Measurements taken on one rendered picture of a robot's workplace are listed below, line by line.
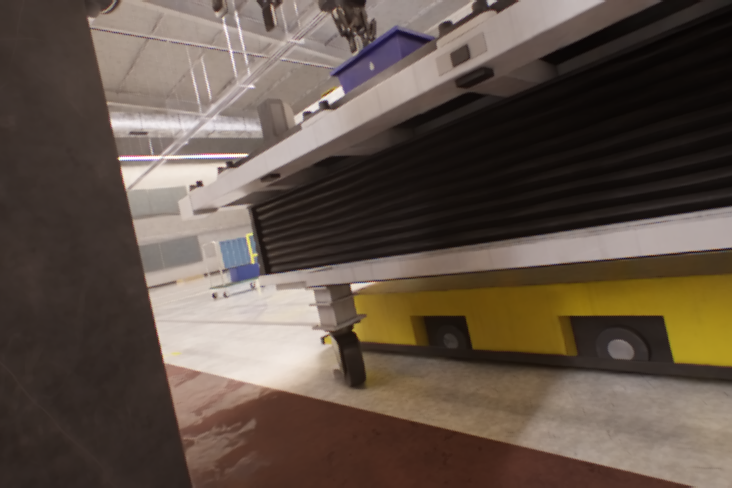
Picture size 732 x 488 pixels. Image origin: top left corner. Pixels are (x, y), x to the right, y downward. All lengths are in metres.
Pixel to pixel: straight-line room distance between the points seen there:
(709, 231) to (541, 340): 0.61
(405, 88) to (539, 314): 0.77
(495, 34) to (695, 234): 0.47
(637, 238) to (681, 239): 0.06
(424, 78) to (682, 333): 0.84
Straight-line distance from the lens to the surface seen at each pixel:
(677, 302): 1.21
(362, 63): 1.06
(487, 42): 0.80
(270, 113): 1.35
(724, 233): 0.87
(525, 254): 0.95
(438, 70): 0.84
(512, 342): 1.38
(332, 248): 1.55
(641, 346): 1.32
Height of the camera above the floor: 0.53
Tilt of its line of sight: level
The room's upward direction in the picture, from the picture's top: 13 degrees counter-clockwise
